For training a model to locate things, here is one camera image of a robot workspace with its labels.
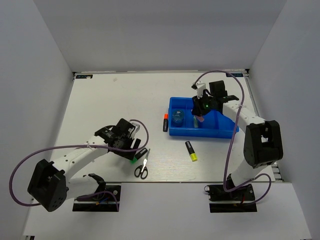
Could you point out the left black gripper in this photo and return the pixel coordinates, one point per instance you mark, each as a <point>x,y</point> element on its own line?
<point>128,155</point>

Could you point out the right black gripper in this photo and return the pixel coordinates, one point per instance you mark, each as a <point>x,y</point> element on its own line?
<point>197,109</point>

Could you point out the green highlighter marker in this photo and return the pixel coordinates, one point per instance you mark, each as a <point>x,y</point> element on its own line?
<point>139,155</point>

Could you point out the pink translucent glue bottle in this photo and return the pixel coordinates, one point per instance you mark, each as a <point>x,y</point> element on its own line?
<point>200,118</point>

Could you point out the black handled scissors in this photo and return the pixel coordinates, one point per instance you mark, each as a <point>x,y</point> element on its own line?
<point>141,171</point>

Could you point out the orange highlighter marker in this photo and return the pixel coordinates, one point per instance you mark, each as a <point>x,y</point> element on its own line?
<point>165,123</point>

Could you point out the yellow highlighter marker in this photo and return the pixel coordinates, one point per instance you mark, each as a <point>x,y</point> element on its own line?
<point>191,151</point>

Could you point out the green translucent glue bottle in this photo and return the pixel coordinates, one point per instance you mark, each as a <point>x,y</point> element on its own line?
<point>195,122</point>

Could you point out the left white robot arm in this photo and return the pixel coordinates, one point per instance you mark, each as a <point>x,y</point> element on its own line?
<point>53,182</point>

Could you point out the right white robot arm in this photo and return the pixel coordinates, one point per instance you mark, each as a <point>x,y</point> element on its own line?
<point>262,139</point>

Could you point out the right corner label sticker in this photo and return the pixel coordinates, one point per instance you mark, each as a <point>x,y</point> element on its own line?
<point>237,75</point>

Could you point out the corner label sticker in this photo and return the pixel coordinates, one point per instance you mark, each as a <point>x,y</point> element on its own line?
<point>84,76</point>
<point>237,75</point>

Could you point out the left corner label sticker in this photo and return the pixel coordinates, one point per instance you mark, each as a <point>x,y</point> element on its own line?
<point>84,76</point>

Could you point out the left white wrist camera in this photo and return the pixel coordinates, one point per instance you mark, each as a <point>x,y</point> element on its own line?
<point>135,128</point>

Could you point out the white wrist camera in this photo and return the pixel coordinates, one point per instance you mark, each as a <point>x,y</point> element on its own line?
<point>135,128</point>
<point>200,87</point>

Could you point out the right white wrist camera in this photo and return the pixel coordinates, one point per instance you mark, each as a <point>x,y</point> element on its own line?
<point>200,87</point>

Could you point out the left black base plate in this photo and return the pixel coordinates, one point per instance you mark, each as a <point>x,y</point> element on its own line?
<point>102,203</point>

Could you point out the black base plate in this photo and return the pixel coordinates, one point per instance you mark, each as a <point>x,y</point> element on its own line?
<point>238,201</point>
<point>102,203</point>

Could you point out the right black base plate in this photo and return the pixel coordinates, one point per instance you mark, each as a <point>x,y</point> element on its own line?
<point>238,201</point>

